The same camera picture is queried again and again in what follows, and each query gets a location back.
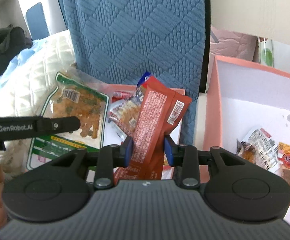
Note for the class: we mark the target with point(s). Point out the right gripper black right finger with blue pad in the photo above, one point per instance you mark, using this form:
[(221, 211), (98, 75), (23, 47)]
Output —
[(189, 158)]

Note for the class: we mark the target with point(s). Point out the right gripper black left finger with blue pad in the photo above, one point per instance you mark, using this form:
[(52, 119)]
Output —
[(104, 160)]

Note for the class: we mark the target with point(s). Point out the red blue dried fish bag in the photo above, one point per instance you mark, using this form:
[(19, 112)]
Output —
[(124, 112)]

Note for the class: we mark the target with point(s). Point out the red-brown snack bar packet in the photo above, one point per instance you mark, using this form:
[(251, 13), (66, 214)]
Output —
[(161, 111)]

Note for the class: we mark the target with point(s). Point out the green-edged fried snack bag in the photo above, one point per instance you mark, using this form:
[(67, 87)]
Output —
[(70, 98)]

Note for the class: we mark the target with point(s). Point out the light blue cloth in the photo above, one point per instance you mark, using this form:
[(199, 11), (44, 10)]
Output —
[(21, 59)]

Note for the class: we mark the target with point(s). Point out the cream quilted bedding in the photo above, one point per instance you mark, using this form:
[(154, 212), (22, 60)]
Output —
[(26, 91)]

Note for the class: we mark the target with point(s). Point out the red sausage stick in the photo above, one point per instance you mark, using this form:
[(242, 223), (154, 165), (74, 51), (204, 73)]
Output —
[(122, 94)]

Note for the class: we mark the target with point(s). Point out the white label snack packet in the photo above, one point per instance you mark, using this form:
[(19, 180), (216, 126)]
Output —
[(259, 148)]

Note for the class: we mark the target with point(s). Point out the deep pink storage box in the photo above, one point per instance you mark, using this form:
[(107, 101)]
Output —
[(243, 95)]

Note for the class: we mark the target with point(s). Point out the black clothing pile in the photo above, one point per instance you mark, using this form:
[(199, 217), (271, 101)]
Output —
[(12, 41)]

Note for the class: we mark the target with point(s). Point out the pink quilted bundle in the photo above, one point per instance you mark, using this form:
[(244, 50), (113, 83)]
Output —
[(232, 44)]

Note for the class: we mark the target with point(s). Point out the blue quilted chair cover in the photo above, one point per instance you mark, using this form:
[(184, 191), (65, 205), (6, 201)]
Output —
[(117, 41)]

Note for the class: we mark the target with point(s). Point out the cream chair backrest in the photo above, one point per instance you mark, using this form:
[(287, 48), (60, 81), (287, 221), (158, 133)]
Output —
[(264, 18)]

